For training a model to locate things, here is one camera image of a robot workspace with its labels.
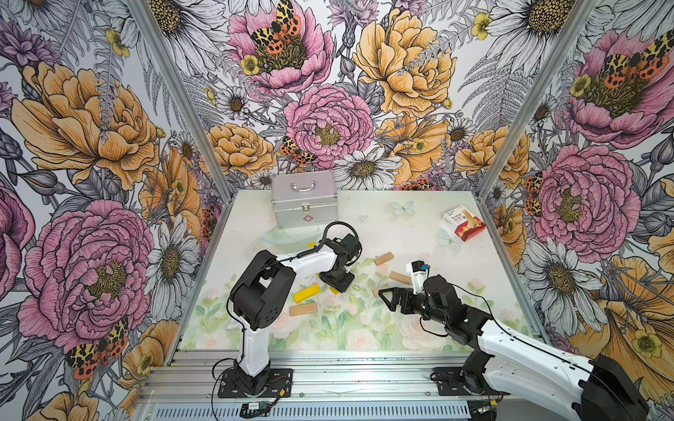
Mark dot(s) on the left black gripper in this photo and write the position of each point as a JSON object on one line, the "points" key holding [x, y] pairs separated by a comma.
{"points": [[340, 286]]}

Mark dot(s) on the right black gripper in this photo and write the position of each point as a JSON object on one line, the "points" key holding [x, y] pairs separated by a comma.
{"points": [[398, 295]]}

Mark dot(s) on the wooden block diagonal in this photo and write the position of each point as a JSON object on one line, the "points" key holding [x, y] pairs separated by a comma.
{"points": [[401, 278]]}

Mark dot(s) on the yellow long block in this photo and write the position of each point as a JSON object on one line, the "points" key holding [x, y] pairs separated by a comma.
{"points": [[306, 293]]}

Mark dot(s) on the wooden block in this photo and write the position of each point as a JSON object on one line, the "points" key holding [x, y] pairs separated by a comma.
{"points": [[302, 310], [383, 259]]}

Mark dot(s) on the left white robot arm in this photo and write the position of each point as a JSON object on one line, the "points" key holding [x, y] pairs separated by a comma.
{"points": [[259, 297]]}

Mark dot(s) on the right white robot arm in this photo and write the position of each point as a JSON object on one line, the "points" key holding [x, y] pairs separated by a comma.
{"points": [[503, 360]]}

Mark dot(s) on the silver metal case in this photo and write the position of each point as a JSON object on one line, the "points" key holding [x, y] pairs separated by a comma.
{"points": [[304, 199]]}

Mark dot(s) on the red white snack box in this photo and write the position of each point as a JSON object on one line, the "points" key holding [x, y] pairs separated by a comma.
{"points": [[462, 223]]}

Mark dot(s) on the small green circuit board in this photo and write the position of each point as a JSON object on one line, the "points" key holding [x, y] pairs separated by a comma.
{"points": [[253, 407]]}

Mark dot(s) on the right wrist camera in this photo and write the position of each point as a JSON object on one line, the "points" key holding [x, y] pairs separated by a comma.
{"points": [[418, 272]]}

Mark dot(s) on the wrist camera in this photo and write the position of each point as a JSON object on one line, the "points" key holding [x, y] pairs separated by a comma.
{"points": [[418, 272], [348, 250]]}

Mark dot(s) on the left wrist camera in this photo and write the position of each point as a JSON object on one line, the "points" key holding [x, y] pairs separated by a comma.
{"points": [[348, 250]]}

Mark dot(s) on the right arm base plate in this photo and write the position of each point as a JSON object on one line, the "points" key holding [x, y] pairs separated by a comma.
{"points": [[449, 382]]}

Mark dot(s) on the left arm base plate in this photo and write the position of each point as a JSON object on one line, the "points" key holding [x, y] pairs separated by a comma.
{"points": [[270, 383]]}

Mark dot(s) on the aluminium front rail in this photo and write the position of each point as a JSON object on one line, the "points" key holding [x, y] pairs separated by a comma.
{"points": [[317, 375]]}

